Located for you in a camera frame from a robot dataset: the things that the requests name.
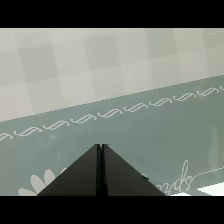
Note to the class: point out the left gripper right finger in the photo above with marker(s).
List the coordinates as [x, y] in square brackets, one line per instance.
[123, 178]

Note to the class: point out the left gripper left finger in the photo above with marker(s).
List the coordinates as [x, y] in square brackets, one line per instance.
[80, 176]

